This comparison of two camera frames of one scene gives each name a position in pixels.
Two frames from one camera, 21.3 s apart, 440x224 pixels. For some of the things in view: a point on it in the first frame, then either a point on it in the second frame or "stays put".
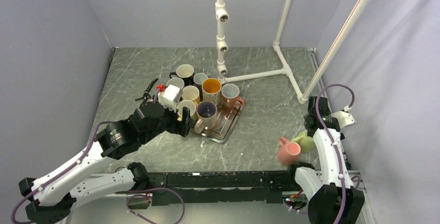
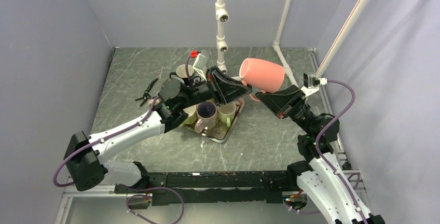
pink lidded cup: [206, 112] stays put
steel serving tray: [227, 118] stays put
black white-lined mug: [186, 72] stays put
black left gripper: [182, 127] -> [224, 88]
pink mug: [288, 152] -> [265, 76]
